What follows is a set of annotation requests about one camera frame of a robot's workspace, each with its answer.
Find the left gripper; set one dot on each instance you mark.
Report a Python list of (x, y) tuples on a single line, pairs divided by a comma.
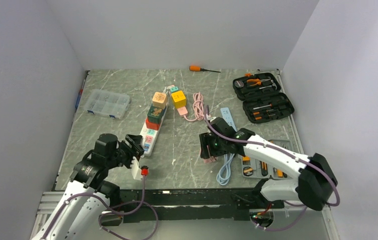
[(135, 150)]

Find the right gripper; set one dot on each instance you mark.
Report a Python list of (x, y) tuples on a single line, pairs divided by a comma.
[(206, 139)]

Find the pink cube plug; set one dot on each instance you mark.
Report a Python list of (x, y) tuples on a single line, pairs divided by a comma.
[(210, 160)]

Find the blue power strip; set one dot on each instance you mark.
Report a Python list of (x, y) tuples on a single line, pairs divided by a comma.
[(226, 115)]

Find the grey tool tray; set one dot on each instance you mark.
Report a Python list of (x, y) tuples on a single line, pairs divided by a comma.
[(254, 168)]

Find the white power strip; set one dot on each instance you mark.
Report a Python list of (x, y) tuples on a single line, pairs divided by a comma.
[(149, 138)]

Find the black tool case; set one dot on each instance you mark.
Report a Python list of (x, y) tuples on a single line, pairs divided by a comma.
[(262, 99)]

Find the clear screw box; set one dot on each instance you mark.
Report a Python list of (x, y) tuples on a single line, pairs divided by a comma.
[(107, 104)]

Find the pink power strip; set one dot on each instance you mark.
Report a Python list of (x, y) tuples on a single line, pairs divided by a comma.
[(181, 111)]

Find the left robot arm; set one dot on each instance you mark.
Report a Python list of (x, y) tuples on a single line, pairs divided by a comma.
[(88, 193)]

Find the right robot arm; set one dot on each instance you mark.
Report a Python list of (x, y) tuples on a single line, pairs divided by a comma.
[(310, 180)]

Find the yellow cube plug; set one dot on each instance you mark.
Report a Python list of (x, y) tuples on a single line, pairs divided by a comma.
[(179, 100)]

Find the green cube plug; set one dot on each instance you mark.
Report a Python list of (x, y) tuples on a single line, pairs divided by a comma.
[(155, 114)]

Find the red cube plug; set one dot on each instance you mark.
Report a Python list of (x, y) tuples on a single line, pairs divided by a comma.
[(151, 125)]

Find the teal small plug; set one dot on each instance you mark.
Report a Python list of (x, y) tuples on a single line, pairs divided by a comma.
[(173, 89)]

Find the beige cube plug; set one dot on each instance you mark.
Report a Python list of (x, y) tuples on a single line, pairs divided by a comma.
[(159, 100)]

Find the blue pen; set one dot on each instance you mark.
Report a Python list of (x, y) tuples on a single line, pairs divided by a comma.
[(79, 95)]

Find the orange screwdriver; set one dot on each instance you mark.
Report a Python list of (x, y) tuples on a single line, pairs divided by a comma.
[(194, 68)]

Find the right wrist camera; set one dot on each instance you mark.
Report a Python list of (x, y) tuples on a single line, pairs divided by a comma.
[(210, 118)]

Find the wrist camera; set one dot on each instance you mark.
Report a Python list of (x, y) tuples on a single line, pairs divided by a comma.
[(210, 118), (138, 171)]

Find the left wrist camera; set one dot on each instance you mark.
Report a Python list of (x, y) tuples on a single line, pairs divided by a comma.
[(138, 171)]

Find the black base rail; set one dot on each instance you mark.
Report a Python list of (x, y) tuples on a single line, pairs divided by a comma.
[(192, 204)]

